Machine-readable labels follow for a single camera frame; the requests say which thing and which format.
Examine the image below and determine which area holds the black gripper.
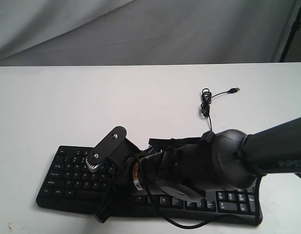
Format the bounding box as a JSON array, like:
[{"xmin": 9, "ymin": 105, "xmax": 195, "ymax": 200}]
[{"xmin": 93, "ymin": 151, "xmax": 170, "ymax": 223}]

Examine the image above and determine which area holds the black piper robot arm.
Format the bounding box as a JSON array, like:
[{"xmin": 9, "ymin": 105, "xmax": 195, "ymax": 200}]
[{"xmin": 86, "ymin": 117, "xmax": 301, "ymax": 223}]

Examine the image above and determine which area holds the black acer keyboard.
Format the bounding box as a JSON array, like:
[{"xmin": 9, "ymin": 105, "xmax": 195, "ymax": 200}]
[{"xmin": 36, "ymin": 146, "xmax": 263, "ymax": 226}]

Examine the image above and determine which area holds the grey backdrop cloth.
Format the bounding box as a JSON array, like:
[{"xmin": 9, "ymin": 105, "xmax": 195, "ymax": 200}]
[{"xmin": 0, "ymin": 0, "xmax": 301, "ymax": 66}]

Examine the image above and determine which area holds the black stand pole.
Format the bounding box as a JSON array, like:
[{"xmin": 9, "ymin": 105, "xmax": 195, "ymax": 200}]
[{"xmin": 279, "ymin": 5, "xmax": 301, "ymax": 62}]

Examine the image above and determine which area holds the black USB cable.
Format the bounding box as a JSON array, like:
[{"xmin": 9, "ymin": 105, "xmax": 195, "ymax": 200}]
[{"xmin": 200, "ymin": 87, "xmax": 241, "ymax": 132}]

